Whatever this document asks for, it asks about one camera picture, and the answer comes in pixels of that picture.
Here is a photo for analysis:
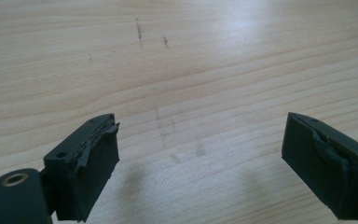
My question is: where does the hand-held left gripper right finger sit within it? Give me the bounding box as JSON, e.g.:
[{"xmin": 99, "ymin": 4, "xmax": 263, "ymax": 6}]
[{"xmin": 281, "ymin": 111, "xmax": 358, "ymax": 221}]

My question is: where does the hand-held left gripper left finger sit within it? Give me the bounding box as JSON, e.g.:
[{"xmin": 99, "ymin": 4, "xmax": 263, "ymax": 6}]
[{"xmin": 43, "ymin": 113, "xmax": 121, "ymax": 223}]

